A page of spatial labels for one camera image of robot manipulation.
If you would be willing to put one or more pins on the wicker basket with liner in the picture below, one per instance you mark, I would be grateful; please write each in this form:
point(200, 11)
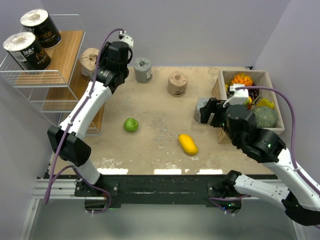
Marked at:
point(260, 78)

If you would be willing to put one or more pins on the yellow mango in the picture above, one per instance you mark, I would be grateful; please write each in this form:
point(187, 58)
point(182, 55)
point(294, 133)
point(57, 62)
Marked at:
point(187, 144)

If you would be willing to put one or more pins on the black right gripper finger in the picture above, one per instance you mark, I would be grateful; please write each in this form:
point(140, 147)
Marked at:
point(212, 105)
point(205, 117)

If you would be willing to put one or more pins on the dark purple grapes toy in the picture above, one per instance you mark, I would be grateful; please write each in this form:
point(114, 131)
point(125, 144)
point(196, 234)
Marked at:
point(253, 93)

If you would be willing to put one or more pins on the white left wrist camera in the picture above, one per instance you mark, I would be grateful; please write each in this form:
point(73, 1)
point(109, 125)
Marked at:
point(124, 37)

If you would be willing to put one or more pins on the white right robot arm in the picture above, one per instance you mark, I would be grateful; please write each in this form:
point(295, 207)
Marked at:
point(299, 199)

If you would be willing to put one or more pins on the green melon toy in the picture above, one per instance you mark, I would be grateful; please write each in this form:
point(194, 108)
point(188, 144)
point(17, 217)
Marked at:
point(265, 117)

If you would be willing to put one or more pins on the yellow pepper toy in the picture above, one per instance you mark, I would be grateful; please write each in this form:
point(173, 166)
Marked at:
point(264, 102)

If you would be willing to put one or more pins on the white wire wooden shelf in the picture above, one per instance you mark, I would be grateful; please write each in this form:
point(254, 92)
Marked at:
point(54, 92)

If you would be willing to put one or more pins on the orange pineapple toy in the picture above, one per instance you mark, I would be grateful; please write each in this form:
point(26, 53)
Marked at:
point(243, 79)

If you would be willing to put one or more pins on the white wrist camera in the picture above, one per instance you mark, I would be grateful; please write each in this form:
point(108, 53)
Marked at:
point(124, 37)
point(239, 96)

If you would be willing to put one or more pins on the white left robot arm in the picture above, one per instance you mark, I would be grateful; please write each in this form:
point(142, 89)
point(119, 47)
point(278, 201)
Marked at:
point(67, 140)

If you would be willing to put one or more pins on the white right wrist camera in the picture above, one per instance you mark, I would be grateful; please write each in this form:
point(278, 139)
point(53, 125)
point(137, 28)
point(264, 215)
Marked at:
point(239, 96)

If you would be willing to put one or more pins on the aluminium rail frame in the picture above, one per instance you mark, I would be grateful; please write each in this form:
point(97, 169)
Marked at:
point(64, 216)

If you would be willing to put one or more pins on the black paper towel roll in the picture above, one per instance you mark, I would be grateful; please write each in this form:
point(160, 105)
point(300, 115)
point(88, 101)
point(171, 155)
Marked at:
point(26, 50)
point(40, 23)

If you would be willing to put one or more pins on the brown paper towel roll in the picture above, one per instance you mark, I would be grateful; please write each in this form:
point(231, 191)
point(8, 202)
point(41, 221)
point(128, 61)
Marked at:
point(88, 62)
point(177, 83)

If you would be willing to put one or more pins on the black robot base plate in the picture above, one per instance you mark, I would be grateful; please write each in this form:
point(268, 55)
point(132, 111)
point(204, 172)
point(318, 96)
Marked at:
point(158, 190)

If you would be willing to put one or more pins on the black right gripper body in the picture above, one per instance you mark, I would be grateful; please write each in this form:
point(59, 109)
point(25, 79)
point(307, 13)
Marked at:
point(219, 118)

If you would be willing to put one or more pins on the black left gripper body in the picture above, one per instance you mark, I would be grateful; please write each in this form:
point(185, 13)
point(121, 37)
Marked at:
point(104, 56)

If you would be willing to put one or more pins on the green guava fruit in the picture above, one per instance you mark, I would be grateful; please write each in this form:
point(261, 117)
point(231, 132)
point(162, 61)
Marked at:
point(131, 125)

